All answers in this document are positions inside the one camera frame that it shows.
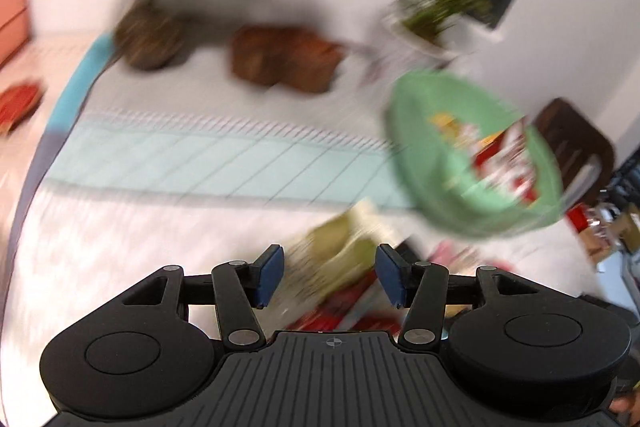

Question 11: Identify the red and brown paper bag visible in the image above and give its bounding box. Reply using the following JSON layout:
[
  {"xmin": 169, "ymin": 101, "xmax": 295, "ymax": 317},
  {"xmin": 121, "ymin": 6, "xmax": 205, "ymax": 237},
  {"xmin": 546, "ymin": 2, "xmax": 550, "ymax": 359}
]
[{"xmin": 565, "ymin": 202, "xmax": 626, "ymax": 258}]

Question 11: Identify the red stick packet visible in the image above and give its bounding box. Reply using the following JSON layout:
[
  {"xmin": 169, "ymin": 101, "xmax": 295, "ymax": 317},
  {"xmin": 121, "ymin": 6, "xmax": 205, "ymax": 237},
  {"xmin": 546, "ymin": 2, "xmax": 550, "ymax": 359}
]
[{"xmin": 285, "ymin": 272, "xmax": 401, "ymax": 333}]

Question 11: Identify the orange box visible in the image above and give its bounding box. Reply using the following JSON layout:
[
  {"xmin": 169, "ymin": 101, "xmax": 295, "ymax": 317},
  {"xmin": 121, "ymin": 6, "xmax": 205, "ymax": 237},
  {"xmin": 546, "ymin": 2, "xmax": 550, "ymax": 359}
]
[{"xmin": 0, "ymin": 0, "xmax": 33, "ymax": 68}]

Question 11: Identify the white patterned tablecloth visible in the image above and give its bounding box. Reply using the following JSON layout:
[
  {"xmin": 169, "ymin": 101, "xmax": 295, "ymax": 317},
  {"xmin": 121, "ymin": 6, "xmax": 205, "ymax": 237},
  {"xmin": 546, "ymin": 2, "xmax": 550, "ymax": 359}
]
[{"xmin": 10, "ymin": 32, "xmax": 616, "ymax": 358}]

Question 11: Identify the red and white snack bag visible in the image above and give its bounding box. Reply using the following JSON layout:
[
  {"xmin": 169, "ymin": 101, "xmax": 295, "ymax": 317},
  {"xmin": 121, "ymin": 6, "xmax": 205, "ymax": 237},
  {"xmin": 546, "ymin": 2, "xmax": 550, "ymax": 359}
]
[{"xmin": 470, "ymin": 117, "xmax": 543, "ymax": 208}]

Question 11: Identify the green plastic bowl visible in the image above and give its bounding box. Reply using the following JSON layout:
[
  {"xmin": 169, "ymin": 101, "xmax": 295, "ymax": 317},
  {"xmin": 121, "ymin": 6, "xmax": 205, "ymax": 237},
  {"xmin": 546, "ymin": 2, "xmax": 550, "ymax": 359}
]
[{"xmin": 385, "ymin": 69, "xmax": 566, "ymax": 238}]

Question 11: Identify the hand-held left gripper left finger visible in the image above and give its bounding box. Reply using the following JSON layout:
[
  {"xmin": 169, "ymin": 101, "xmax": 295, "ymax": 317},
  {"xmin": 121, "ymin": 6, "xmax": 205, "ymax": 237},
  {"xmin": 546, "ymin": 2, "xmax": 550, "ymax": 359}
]
[{"xmin": 122, "ymin": 244, "xmax": 286, "ymax": 352}]

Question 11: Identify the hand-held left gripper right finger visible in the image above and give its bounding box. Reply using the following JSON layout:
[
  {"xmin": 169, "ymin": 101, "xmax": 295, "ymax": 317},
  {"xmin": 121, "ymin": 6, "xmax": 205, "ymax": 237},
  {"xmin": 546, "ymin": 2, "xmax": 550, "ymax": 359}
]
[{"xmin": 375, "ymin": 243, "xmax": 541, "ymax": 353}]

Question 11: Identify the yellow-green snack packet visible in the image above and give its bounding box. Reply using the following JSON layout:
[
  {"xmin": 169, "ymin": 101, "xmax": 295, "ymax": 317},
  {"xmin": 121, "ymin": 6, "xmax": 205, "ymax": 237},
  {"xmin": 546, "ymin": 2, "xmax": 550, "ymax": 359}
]
[{"xmin": 287, "ymin": 199, "xmax": 396, "ymax": 308}]

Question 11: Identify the small red packet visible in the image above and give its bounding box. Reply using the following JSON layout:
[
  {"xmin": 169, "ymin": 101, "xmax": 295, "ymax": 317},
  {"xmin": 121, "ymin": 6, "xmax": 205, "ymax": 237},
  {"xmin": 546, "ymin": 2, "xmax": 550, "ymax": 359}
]
[{"xmin": 0, "ymin": 79, "xmax": 46, "ymax": 135}]

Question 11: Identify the dark wooden chair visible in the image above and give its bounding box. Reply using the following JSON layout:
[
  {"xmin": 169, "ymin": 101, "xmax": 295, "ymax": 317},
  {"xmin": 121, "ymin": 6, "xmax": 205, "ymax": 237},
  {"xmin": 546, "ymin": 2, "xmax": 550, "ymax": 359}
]
[{"xmin": 530, "ymin": 97, "xmax": 618, "ymax": 208}]

